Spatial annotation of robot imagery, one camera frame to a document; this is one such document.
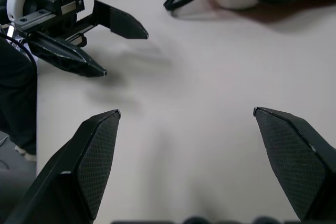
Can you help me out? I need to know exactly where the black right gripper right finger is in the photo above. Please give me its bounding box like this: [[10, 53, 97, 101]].
[[253, 106, 336, 224]]

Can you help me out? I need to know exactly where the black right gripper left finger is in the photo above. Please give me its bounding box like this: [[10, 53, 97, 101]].
[[5, 109, 122, 224]]

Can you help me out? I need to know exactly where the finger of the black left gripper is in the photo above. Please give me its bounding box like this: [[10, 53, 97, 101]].
[[92, 0, 149, 40], [27, 36, 109, 78]]

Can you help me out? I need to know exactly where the person's dark trouser leg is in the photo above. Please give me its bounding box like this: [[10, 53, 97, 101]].
[[0, 36, 38, 162]]

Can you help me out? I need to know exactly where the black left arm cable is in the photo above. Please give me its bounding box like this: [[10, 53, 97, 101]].
[[0, 26, 37, 65]]

